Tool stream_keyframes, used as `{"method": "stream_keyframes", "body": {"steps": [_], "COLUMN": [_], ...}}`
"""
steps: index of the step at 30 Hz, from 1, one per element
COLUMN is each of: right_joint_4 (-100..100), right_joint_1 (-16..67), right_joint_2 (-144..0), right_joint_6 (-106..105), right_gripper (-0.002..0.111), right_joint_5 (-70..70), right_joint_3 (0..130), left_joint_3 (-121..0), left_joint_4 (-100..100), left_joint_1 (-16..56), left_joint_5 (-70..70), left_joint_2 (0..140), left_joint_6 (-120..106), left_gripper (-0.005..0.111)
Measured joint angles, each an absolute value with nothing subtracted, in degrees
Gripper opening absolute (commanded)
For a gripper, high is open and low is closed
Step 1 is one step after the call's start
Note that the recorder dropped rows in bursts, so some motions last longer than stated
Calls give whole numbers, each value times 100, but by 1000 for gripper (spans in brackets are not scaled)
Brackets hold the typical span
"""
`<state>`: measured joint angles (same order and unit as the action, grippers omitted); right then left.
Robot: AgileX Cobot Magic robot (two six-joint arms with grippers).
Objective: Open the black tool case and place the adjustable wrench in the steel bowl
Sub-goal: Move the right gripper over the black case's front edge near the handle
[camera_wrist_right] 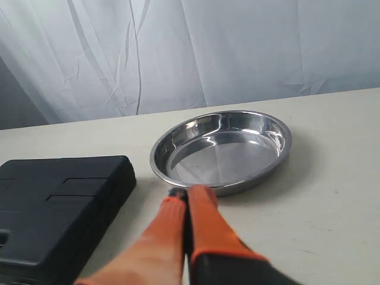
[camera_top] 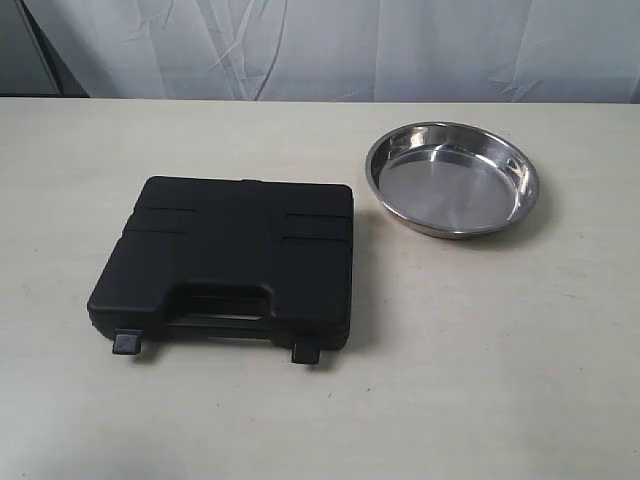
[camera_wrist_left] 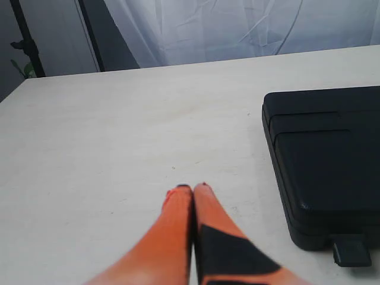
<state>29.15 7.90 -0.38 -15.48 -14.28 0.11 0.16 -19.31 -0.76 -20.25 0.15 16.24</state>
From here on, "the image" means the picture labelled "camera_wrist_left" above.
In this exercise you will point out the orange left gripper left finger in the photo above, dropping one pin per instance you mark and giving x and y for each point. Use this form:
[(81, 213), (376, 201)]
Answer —
[(163, 254)]

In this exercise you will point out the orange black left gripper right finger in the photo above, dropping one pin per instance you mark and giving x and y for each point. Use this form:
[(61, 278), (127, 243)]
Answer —
[(224, 254)]

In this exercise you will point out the black plastic tool case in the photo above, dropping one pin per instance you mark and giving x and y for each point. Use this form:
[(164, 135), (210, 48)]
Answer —
[(324, 147)]

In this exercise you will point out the black stand pole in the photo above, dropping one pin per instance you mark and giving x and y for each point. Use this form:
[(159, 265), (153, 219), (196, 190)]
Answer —
[(26, 44)]

